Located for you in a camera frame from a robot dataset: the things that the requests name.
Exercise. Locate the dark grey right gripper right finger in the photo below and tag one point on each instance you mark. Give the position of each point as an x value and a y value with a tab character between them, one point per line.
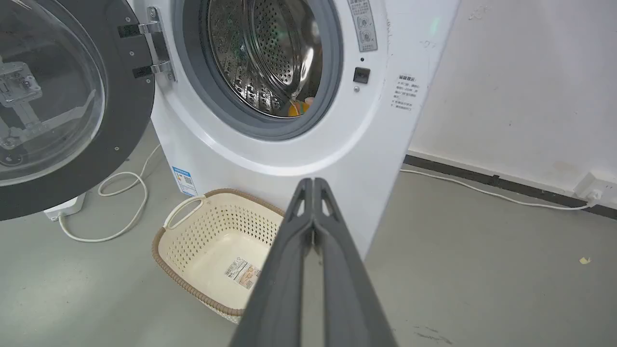
347	289

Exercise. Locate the orange toy in drum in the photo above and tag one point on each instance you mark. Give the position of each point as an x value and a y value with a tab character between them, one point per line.
300	107

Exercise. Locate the cream perforated laundry basket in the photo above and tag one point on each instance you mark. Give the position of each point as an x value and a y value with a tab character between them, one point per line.
212	250

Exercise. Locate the white front-load washing machine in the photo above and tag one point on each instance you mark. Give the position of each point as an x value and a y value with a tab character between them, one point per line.
337	120

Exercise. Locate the white power strip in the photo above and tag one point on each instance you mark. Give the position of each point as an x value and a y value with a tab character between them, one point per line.
65	207

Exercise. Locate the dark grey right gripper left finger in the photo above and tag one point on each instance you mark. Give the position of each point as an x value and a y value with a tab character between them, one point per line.
279	284

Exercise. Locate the round black washing machine door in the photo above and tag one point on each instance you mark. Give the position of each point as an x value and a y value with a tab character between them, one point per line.
67	96

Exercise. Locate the white wall socket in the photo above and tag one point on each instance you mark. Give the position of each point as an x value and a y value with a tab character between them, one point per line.
595	189

